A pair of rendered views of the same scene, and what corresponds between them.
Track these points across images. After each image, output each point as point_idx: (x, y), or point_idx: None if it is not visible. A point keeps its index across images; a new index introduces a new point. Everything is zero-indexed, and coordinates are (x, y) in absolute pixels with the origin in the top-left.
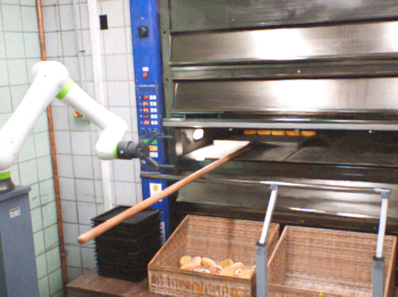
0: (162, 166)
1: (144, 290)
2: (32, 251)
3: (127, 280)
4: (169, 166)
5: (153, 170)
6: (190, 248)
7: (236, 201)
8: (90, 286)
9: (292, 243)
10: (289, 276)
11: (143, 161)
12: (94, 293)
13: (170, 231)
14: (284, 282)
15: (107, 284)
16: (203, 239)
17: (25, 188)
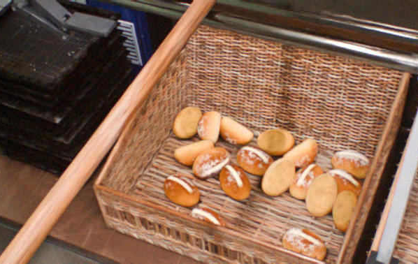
0: (77, 26)
1: (96, 215)
2: None
3: (60, 176)
4: (99, 28)
5: (54, 31)
6: (197, 88)
7: (305, 4)
8: None
9: None
10: None
11: (19, 0)
12: None
13: (151, 38)
14: (411, 198)
15: (19, 188)
16: (224, 74)
17: None
